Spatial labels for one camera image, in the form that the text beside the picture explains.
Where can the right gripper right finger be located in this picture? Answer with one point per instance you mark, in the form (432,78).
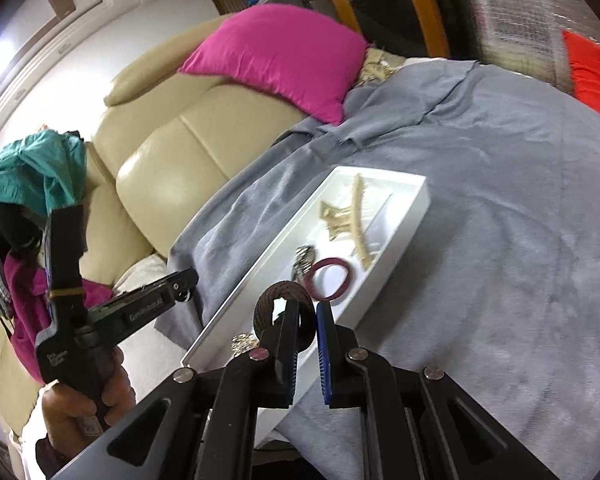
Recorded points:
(415,425)

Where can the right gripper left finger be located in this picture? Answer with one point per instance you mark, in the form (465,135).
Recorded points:
(199,426)

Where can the gold rhinestone brooch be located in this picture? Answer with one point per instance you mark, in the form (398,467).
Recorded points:
(242,343)

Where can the silver metal hair clip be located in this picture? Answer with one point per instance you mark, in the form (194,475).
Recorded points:
(304,258)

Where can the cream hair claw clip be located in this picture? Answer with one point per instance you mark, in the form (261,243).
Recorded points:
(341,221)

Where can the white jewelry tray box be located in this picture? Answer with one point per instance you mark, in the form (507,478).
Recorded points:
(394,204)

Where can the person left hand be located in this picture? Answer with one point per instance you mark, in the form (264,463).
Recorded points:
(63,408)

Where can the magenta garment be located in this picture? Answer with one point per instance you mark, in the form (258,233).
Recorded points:
(27,284)

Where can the grey bed blanket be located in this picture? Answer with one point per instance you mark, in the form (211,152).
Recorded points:
(500,285)

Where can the teal garment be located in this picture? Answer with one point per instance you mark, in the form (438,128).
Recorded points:
(43,171)

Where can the beige leather sofa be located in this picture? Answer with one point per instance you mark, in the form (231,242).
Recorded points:
(165,145)

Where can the magenta pillow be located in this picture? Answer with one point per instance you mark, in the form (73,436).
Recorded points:
(299,55)

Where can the red cushion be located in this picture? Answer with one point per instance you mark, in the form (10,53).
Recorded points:
(584,63)

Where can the wooden cabinet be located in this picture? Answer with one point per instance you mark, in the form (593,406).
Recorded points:
(402,27)

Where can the silver foil insulation panel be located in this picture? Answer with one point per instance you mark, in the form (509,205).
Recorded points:
(525,36)

